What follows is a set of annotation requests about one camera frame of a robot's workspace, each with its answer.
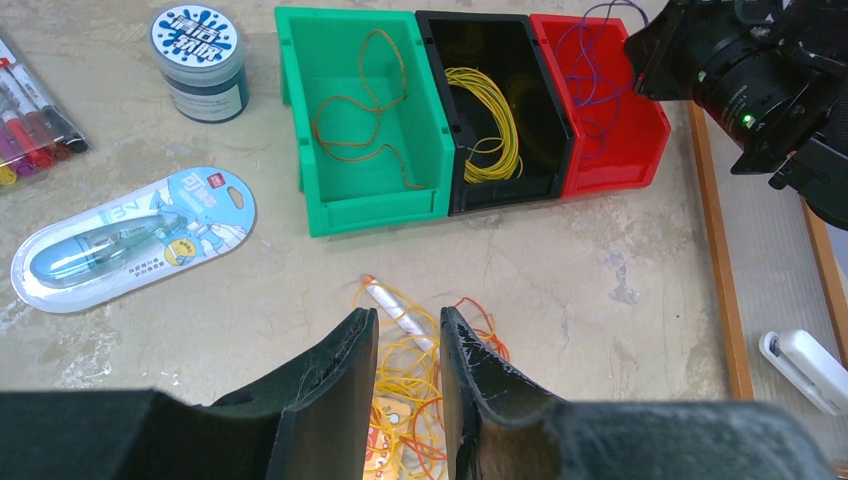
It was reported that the orange spiral notebook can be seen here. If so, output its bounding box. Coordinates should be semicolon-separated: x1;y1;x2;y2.
363;396;412;480

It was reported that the coiled yellow cable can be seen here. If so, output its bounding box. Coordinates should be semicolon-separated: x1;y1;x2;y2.
443;66;525;185

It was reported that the marker pen set pack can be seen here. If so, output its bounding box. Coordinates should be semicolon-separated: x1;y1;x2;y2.
1;33;90;194

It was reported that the round paint jar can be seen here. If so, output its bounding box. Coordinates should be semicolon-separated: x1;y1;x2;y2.
147;3;249;124

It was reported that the white stapler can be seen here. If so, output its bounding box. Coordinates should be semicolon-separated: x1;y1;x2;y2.
759;329;847;416

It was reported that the correction tape blister pack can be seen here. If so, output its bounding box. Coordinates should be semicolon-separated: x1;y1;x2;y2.
10;166;257;314

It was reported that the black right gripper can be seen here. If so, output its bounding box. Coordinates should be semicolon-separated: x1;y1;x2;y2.
624;1;729;100

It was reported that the wooden rack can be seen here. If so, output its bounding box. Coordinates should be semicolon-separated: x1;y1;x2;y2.
687;102;847;400

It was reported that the black plastic bin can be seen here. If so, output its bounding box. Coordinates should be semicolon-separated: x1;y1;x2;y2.
415;10;575;215

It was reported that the white orange marker pen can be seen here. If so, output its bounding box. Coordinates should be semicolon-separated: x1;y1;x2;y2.
363;275;435;352

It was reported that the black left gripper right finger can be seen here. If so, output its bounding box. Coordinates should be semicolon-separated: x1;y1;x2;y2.
440;307;835;479

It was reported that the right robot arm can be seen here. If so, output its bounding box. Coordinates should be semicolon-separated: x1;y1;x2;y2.
624;1;847;229

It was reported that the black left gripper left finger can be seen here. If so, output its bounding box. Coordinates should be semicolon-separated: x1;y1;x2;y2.
1;308;378;479

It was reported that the green plastic bin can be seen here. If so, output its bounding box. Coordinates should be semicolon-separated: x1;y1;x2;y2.
275;6;455;237

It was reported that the red plastic bin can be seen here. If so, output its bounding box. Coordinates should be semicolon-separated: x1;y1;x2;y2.
530;13;671;198

